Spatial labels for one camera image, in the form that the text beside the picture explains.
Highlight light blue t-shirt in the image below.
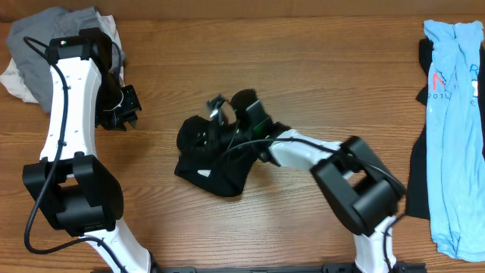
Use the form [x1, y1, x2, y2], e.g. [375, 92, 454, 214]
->
[424, 20, 484, 262]

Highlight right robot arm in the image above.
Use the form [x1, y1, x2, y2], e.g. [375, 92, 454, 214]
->
[204, 89, 405, 272]

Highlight black garment under pile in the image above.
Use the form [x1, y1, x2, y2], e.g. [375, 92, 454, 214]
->
[405, 38, 484, 220]

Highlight white folded garment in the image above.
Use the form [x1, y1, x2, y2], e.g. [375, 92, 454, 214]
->
[1, 14, 122, 104]

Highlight grey folded trousers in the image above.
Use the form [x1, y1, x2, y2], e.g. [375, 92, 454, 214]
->
[6, 7, 107, 113]

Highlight black polo shirt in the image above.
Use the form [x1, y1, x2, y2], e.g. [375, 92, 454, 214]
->
[174, 89, 264, 197]

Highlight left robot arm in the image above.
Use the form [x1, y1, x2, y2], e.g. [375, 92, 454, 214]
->
[22, 28, 160, 272]

